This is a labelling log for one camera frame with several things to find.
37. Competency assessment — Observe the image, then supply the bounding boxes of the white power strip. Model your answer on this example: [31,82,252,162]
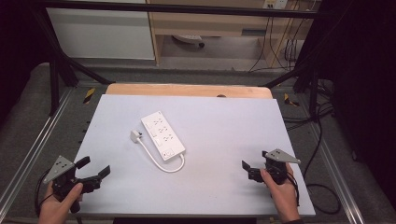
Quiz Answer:
[140,110,187,162]

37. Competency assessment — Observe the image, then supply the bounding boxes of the white wall socket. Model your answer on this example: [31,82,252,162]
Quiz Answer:
[262,0,289,10]

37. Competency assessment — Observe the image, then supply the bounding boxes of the black metal frame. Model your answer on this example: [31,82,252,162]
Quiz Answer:
[30,0,332,119]

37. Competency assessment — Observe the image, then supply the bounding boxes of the left hand-held gripper cable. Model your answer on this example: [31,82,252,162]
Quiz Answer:
[34,168,56,217]

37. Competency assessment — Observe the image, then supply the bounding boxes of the white cabinet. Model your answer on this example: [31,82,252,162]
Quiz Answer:
[46,0,156,61]

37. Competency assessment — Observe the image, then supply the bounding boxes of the wooden desk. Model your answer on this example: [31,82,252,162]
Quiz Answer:
[146,0,316,67]

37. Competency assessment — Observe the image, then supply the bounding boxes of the person's left hand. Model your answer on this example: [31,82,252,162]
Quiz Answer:
[37,181,84,224]

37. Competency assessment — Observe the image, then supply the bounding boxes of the white power strip cable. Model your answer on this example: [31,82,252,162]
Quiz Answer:
[137,138,186,174]

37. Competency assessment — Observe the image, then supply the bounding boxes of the hanging black cables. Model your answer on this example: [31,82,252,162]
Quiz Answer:
[247,12,312,74]

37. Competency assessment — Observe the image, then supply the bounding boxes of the hand-held gripper cable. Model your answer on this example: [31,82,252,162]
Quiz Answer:
[285,171,301,207]
[34,168,56,217]

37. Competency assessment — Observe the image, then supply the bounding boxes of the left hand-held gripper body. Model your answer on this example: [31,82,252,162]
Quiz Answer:
[42,155,103,215]

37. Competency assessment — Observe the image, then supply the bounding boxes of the white plug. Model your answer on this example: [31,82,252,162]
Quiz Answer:
[130,130,143,144]

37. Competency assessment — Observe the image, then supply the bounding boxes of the black curtain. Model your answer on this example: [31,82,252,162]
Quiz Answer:
[0,0,60,122]
[306,0,396,200]

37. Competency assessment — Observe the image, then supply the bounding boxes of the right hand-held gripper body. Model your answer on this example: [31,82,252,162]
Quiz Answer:
[247,147,302,186]

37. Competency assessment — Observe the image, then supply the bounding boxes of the yellow black tape marker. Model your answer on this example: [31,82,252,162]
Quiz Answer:
[283,92,301,108]
[82,87,96,105]

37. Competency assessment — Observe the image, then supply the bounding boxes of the wooden board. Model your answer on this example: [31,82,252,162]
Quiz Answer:
[105,82,275,100]

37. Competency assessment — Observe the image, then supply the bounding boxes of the aluminium rail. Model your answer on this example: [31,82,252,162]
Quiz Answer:
[308,122,366,224]
[0,88,75,216]

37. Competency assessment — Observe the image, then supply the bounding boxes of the black looped floor cable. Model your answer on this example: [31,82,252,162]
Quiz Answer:
[303,118,342,216]

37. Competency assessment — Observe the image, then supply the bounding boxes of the right hand-held gripper cable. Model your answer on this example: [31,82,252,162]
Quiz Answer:
[285,171,301,207]

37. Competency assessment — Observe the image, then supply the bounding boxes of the person's right hand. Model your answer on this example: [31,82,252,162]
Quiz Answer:
[259,162,302,224]

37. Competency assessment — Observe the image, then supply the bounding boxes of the bundle of black cables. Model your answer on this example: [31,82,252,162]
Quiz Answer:
[281,78,337,133]

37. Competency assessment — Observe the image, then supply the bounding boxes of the white object with black wheel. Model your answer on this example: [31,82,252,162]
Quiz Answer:
[172,34,206,49]

